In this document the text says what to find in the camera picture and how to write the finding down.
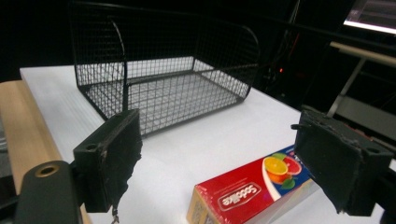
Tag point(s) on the metal stand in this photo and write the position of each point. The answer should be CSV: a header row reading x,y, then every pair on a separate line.
x,y
355,77

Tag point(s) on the wooden table edge board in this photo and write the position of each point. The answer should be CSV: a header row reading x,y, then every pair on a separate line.
x,y
26,133

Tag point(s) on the red cling wrap box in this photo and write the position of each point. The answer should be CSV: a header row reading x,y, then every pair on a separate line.
x,y
249,191

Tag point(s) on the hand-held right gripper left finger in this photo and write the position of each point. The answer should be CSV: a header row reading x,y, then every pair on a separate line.
x,y
107,161

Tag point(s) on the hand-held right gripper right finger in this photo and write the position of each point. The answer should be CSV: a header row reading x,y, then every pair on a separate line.
x,y
336,165

